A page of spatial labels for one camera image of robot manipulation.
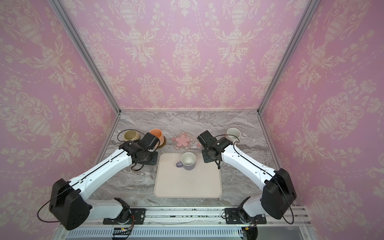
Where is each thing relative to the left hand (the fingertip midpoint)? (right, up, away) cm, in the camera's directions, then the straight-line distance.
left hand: (154, 160), depth 81 cm
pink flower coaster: (+14, +8, +21) cm, 27 cm away
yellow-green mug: (-19, +12, +15) cm, 27 cm away
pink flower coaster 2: (+25, +5, +18) cm, 32 cm away
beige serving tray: (+28, -13, +4) cm, 31 cm away
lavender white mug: (+18, -3, +11) cm, 21 cm away
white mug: (+48, +15, +16) cm, 53 cm away
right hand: (+31, +3, +1) cm, 31 cm away
